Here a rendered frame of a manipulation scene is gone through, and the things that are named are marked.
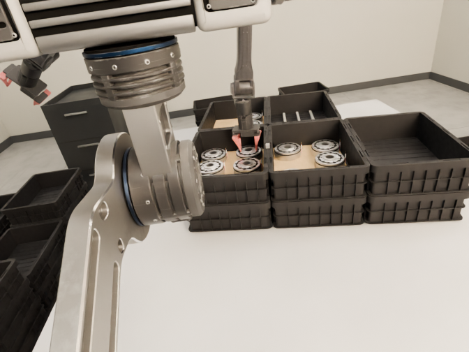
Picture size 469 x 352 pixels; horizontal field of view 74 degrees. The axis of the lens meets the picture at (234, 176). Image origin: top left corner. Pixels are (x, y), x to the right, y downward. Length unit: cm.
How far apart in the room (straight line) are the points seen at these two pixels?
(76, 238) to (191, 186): 19
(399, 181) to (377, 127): 38
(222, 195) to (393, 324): 57
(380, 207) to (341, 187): 15
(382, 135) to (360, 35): 351
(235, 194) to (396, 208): 51
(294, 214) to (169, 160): 63
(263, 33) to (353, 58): 130
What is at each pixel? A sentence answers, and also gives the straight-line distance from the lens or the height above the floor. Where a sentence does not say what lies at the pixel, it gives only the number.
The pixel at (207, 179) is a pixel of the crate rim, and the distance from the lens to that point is 98.
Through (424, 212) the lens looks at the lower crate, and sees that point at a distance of 116.
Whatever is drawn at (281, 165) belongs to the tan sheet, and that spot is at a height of 83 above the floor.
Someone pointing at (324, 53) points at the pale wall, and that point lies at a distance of 467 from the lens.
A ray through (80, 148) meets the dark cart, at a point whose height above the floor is 54.
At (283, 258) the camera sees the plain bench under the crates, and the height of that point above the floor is 70.
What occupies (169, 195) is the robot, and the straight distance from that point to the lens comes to 52.
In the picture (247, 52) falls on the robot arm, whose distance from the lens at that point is 111.
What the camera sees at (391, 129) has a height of 87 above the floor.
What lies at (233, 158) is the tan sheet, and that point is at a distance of 129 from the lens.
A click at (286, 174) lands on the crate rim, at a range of 96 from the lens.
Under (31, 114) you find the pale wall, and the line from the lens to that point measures 511.
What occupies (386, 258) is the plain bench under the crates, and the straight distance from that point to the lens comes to 103.
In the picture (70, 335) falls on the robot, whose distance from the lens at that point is 38.
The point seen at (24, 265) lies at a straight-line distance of 193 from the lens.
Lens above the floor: 141
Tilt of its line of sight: 30 degrees down
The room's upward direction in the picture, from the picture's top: 8 degrees counter-clockwise
